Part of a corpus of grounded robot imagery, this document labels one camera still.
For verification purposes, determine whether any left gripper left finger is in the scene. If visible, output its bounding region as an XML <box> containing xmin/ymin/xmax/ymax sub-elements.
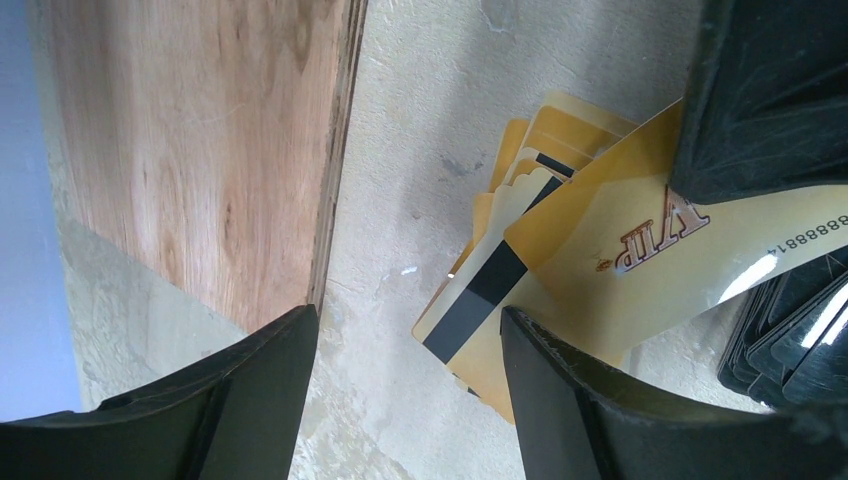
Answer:
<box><xmin>1</xmin><ymin>305</ymin><xmax>319</xmax><ymax>479</ymax></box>

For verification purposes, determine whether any gold credit card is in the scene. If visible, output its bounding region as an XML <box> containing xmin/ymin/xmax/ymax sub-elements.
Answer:
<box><xmin>504</xmin><ymin>103</ymin><xmax>847</xmax><ymax>363</ymax></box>

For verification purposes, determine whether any black card pile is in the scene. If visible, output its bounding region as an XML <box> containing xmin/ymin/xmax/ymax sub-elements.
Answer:
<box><xmin>717</xmin><ymin>247</ymin><xmax>847</xmax><ymax>409</ymax></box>

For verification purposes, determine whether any plywood board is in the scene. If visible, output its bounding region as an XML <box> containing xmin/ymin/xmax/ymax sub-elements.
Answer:
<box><xmin>39</xmin><ymin>1</ymin><xmax>367</xmax><ymax>332</ymax></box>

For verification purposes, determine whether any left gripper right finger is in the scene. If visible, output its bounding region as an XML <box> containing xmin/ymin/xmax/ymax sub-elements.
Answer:
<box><xmin>500</xmin><ymin>306</ymin><xmax>847</xmax><ymax>479</ymax></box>

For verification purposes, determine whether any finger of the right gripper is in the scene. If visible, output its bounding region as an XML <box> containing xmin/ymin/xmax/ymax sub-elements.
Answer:
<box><xmin>670</xmin><ymin>0</ymin><xmax>847</xmax><ymax>204</ymax></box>

